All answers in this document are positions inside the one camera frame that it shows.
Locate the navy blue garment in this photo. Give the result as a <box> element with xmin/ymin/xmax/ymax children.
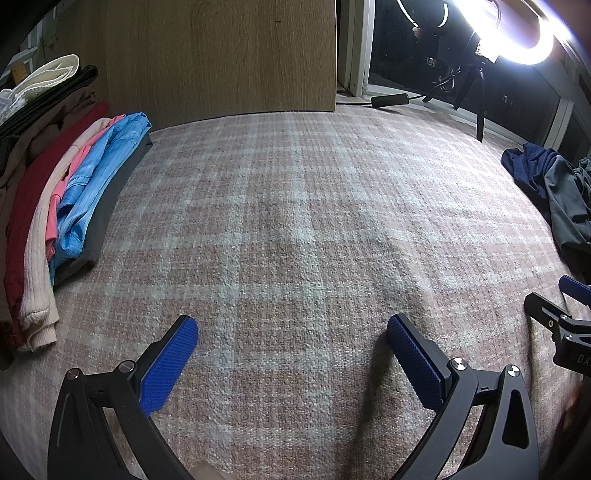
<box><xmin>502</xmin><ymin>142</ymin><xmax>561</xmax><ymax>213</ymax></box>

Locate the pink folded garment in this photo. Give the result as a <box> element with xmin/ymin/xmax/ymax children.
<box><xmin>44</xmin><ymin>114</ymin><xmax>127</xmax><ymax>257</ymax></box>

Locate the white knit garment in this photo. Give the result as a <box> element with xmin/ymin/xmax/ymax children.
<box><xmin>8</xmin><ymin>54</ymin><xmax>80</xmax><ymax>101</ymax></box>

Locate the beige ribbed garment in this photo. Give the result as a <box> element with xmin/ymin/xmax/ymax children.
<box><xmin>19</xmin><ymin>117</ymin><xmax>114</xmax><ymax>354</ymax></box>

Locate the black folded garment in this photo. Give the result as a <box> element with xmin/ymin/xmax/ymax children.
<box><xmin>0</xmin><ymin>65</ymin><xmax>99</xmax><ymax>139</ymax></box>

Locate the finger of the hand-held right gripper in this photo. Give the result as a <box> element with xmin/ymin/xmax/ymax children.
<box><xmin>558</xmin><ymin>274</ymin><xmax>591</xmax><ymax>305</ymax></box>
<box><xmin>524</xmin><ymin>292</ymin><xmax>591</xmax><ymax>335</ymax></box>

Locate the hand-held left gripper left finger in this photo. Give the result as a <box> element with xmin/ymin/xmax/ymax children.
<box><xmin>47</xmin><ymin>315</ymin><xmax>200</xmax><ymax>480</ymax></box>

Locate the ring light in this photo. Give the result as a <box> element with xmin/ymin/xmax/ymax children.
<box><xmin>455</xmin><ymin>0</ymin><xmax>570</xmax><ymax>65</ymax></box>

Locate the dark grey garment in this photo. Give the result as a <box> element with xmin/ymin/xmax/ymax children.
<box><xmin>544</xmin><ymin>156</ymin><xmax>591</xmax><ymax>268</ymax></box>

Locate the brown folded garment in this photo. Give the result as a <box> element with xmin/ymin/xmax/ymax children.
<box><xmin>0</xmin><ymin>89</ymin><xmax>99</xmax><ymax>370</ymax></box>

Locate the red folded garment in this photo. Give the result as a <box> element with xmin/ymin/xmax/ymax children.
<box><xmin>4</xmin><ymin>102</ymin><xmax>110</xmax><ymax>349</ymax></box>

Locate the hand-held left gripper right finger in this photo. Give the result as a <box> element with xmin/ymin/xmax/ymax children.
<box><xmin>386</xmin><ymin>314</ymin><xmax>541</xmax><ymax>480</ymax></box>

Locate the black power cable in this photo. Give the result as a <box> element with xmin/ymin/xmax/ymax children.
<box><xmin>337</xmin><ymin>65</ymin><xmax>467</xmax><ymax>108</ymax></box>

